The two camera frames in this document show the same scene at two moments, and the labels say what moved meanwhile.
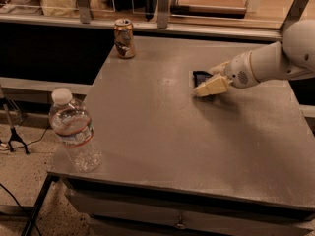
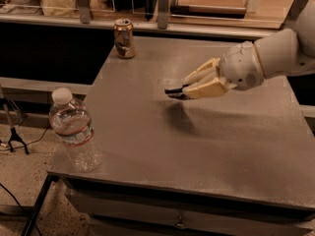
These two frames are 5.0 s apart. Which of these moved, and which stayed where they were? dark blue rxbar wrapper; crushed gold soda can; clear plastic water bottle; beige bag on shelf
Moved: dark blue rxbar wrapper
Stayed: beige bag on shelf; clear plastic water bottle; crushed gold soda can
